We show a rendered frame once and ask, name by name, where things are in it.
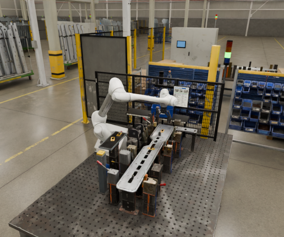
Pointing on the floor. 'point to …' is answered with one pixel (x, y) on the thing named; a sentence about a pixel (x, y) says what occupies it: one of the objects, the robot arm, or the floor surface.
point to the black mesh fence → (157, 95)
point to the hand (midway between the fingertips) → (162, 121)
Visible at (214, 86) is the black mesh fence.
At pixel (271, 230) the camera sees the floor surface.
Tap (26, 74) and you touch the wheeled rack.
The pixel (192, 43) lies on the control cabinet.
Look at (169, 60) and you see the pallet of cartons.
